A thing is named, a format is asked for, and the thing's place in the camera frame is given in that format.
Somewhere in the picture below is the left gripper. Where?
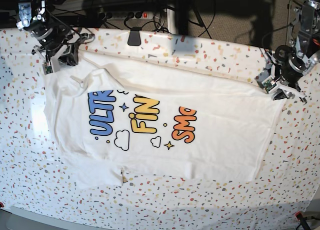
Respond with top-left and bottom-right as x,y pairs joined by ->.
255,65 -> 307,103

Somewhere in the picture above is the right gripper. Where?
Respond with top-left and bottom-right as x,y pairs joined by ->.
31,44 -> 79,73

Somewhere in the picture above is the white printed T-shirt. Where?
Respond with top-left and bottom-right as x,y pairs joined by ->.
44,52 -> 285,188

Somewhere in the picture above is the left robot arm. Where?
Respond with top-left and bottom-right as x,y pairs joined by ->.
256,0 -> 320,103

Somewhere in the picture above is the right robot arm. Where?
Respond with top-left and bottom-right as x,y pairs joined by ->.
17,0 -> 95,75

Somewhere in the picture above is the white power strip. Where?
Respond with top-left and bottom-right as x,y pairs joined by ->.
98,11 -> 154,20

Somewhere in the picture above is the black table clamp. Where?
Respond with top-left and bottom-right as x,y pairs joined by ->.
127,27 -> 142,46

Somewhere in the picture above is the terrazzo pattern tablecloth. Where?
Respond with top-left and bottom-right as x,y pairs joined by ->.
0,28 -> 320,230

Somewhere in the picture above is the red clamp right corner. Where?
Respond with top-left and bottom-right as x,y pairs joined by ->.
295,212 -> 304,222

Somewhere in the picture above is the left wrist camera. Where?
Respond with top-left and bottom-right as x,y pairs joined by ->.
261,76 -> 276,93

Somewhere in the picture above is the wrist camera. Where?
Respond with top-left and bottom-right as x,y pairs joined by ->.
261,76 -> 276,93
42,61 -> 54,75

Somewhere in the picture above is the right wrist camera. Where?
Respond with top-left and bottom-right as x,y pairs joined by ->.
42,61 -> 54,75

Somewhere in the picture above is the metal stand frame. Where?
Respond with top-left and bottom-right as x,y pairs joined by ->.
281,0 -> 302,57

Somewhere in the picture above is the black camera pole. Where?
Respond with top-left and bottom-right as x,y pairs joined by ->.
174,0 -> 194,35

